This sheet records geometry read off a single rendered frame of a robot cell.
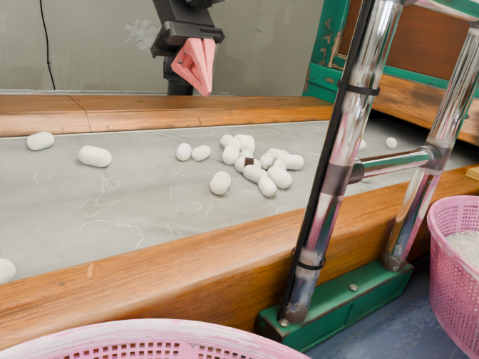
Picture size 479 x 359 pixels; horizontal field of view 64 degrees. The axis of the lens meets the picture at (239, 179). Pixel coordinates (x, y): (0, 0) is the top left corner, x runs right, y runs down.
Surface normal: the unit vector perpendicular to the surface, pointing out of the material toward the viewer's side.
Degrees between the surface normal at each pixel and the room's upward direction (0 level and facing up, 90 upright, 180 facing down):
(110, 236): 0
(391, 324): 0
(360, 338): 0
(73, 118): 45
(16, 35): 90
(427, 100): 66
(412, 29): 90
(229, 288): 90
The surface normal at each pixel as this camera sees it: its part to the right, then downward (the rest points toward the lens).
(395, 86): -0.66, -0.23
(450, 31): -0.78, 0.12
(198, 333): 0.06, 0.16
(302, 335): 0.60, 0.42
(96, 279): 0.17, -0.90
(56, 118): 0.55, -0.34
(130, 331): 0.27, 0.18
